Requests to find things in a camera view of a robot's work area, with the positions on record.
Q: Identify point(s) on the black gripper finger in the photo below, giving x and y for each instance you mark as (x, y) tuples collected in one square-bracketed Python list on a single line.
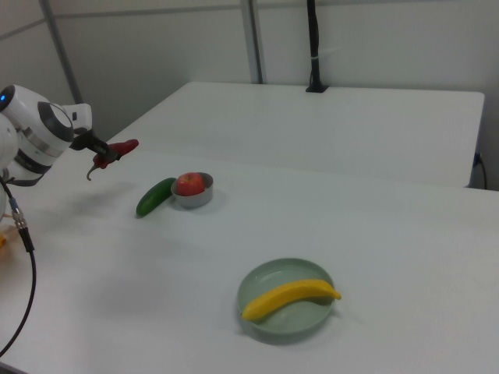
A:
[(112, 154), (99, 159)]

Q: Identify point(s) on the black linkage gripper body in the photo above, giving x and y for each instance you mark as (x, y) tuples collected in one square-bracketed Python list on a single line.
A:
[(87, 141)]

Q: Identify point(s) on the red chili pepper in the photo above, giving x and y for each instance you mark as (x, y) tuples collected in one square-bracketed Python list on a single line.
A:
[(126, 145)]

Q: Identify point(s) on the pale green plastic plate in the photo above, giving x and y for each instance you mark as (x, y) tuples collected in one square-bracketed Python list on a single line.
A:
[(273, 272)]

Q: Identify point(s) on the dark green cucumber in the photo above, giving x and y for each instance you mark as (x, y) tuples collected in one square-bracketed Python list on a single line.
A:
[(154, 198)]

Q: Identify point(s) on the red apple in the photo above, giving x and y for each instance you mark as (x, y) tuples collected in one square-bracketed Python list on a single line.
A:
[(190, 184)]

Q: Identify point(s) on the small grey bowl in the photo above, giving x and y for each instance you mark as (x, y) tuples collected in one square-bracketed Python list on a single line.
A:
[(195, 200)]

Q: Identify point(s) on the yellow banana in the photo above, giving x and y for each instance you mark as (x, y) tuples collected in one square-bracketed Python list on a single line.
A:
[(288, 298)]

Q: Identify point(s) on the black pole with clamp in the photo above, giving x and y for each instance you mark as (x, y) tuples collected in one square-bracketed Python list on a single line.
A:
[(315, 46)]

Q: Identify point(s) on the grey metal partition post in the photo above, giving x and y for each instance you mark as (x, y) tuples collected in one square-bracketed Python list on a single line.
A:
[(253, 39), (64, 54)]

